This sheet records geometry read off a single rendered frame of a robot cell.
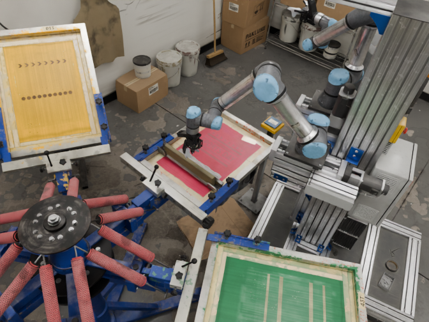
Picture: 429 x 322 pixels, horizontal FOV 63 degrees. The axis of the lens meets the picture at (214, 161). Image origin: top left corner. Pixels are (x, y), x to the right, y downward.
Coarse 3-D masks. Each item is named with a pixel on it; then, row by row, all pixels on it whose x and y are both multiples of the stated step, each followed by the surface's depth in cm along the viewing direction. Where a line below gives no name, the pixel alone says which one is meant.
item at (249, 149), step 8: (240, 136) 249; (240, 144) 244; (248, 144) 244; (256, 144) 245; (248, 152) 239; (208, 160) 231; (240, 160) 233; (216, 168) 227; (224, 168) 227; (232, 168) 228; (184, 176) 220; (192, 176) 221; (224, 176) 223; (192, 184) 217; (200, 184) 217; (200, 192) 213
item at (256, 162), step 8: (224, 112) 261; (232, 120) 257; (240, 120) 256; (184, 128) 246; (248, 128) 251; (176, 136) 240; (256, 136) 250; (264, 136) 246; (272, 144) 241; (264, 152) 235; (144, 160) 223; (256, 160) 229; (152, 168) 219; (248, 168) 224; (160, 176) 214; (240, 176) 219; (168, 184) 211; (176, 184) 211; (184, 192) 207; (192, 200) 204
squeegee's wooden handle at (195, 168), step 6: (168, 144) 224; (168, 150) 224; (174, 150) 221; (174, 156) 222; (180, 156) 218; (180, 162) 221; (186, 162) 216; (192, 162) 215; (192, 168) 215; (198, 168) 212; (198, 174) 215; (204, 174) 210; (210, 174) 209; (204, 180) 213; (210, 180) 209
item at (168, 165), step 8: (208, 128) 253; (224, 128) 254; (224, 136) 248; (232, 136) 249; (200, 152) 236; (160, 160) 228; (168, 160) 229; (200, 160) 231; (168, 168) 224; (176, 168) 225; (176, 176) 220
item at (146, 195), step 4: (144, 192) 199; (148, 192) 199; (140, 196) 197; (144, 196) 197; (148, 196) 197; (152, 196) 198; (132, 200) 195; (136, 200) 195; (140, 200) 195; (144, 200) 195; (148, 200) 197; (136, 204) 193; (140, 204) 193; (144, 204) 196
